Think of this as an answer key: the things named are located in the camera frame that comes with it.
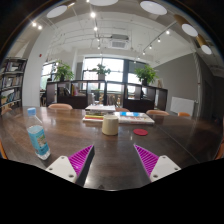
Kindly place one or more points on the tall bookshelf at left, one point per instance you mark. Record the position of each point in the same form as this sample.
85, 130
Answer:
11, 82

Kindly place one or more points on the left potted green plant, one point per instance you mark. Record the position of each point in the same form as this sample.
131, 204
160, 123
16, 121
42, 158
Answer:
62, 71

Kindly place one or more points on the dark low shelf divider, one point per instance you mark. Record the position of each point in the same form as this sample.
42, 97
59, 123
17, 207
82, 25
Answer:
82, 93

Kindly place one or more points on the orange chair back far right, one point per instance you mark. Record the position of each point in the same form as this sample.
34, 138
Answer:
183, 114

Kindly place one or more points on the potted green plant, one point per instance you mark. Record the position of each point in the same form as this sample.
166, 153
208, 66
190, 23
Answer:
102, 71
146, 74
62, 71

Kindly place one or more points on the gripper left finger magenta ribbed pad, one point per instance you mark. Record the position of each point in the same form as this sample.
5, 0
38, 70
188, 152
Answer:
75, 167

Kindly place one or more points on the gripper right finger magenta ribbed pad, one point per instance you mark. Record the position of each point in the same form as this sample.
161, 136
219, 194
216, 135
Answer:
155, 167

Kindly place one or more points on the right potted green plant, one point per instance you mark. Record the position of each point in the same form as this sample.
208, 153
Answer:
146, 74

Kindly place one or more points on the stack of books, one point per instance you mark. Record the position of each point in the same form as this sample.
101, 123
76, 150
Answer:
97, 112

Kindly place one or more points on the orange chair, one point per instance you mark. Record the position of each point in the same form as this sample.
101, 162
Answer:
118, 109
157, 112
60, 106
183, 114

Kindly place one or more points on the white radiator panel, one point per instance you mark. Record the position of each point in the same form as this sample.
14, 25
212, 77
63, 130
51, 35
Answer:
182, 105

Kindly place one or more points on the cream ceramic cup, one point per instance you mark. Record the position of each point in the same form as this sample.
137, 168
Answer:
110, 125

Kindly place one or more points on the middle potted green plant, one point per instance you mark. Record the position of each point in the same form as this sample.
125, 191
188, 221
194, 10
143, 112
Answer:
102, 71

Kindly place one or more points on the orange chair back middle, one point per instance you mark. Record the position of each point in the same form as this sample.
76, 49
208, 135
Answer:
118, 109

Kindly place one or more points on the ceiling air conditioner unit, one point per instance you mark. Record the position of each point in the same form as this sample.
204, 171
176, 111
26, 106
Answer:
118, 41

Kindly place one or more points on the red round coaster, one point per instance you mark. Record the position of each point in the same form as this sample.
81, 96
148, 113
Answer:
140, 132

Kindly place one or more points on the clear water bottle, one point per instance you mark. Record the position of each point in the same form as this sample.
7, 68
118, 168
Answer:
36, 133

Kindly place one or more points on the orange chair back far left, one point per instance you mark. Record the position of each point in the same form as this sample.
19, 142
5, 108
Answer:
60, 106

